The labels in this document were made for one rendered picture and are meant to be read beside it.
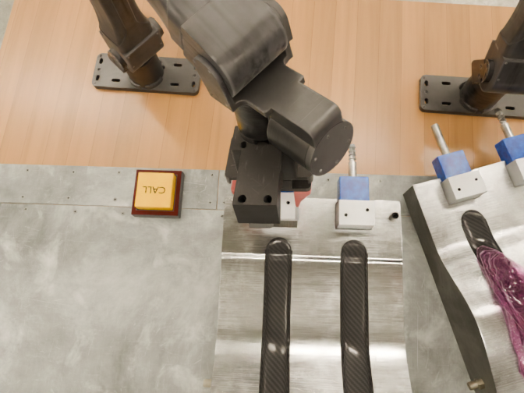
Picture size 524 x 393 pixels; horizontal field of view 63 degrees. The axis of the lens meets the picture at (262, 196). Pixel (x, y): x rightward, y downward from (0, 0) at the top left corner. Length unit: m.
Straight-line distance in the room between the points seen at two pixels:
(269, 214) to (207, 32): 0.17
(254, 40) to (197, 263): 0.44
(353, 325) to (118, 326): 0.37
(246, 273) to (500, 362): 0.36
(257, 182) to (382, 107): 0.44
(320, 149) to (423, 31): 0.57
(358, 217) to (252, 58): 0.32
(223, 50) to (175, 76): 0.48
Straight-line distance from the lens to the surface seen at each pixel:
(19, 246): 0.84
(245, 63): 0.37
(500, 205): 0.75
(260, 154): 0.44
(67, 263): 0.79
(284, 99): 0.38
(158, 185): 0.72
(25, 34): 1.00
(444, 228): 0.71
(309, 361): 0.62
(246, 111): 0.42
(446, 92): 0.85
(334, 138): 0.39
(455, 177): 0.71
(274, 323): 0.63
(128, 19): 0.66
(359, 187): 0.64
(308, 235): 0.63
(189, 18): 0.37
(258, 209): 0.41
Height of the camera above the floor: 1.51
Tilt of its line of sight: 75 degrees down
